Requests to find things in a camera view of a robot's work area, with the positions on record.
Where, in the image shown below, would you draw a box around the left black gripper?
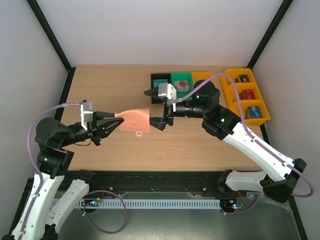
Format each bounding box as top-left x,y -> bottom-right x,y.
60,110 -> 124,147

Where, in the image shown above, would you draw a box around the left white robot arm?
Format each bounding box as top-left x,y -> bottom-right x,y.
3,111 -> 124,240

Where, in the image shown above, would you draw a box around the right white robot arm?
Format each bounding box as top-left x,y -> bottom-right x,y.
144,79 -> 307,203

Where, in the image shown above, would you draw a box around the teal card holders stack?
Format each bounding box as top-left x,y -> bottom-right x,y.
152,79 -> 168,88

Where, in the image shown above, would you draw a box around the red white card holders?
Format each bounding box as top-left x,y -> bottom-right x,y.
173,80 -> 190,92

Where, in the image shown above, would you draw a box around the black card stack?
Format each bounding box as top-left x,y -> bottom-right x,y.
235,74 -> 250,83

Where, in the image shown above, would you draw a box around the red card stack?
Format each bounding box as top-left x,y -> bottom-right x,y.
239,89 -> 256,100

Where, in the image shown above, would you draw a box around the yellow bin with black cards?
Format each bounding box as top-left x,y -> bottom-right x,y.
219,68 -> 257,87

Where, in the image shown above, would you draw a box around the yellow bin with red cards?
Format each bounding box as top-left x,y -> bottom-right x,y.
223,83 -> 263,103

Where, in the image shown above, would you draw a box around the blue card stack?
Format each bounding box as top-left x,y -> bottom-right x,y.
245,106 -> 263,119

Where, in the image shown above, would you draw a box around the yellow bin with blue cards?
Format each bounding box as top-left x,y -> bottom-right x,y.
228,99 -> 271,127

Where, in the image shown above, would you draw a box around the black storage bin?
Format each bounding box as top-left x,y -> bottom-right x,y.
150,73 -> 174,105

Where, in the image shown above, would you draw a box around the small yellow storage bin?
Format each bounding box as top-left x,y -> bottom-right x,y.
191,71 -> 212,83

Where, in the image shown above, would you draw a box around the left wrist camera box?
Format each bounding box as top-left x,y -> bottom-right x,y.
80,100 -> 94,131

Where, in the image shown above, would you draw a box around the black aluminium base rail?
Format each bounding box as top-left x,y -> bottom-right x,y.
67,170 -> 248,198

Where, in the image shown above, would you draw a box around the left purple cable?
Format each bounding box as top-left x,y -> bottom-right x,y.
19,102 -> 128,235

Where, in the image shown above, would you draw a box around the purple cable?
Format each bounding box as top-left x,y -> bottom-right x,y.
19,102 -> 128,235
166,72 -> 315,216

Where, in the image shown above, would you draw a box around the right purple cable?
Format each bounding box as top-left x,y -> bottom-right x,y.
166,72 -> 315,216

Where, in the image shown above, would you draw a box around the white slotted cable duct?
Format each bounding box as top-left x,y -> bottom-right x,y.
76,199 -> 221,210

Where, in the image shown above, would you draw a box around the left black frame post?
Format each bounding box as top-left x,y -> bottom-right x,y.
26,0 -> 73,73

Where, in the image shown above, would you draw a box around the black frame post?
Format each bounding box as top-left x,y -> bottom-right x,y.
246,0 -> 294,70
26,0 -> 73,73

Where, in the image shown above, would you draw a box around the right black frame post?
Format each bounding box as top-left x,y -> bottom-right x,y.
246,0 -> 294,70

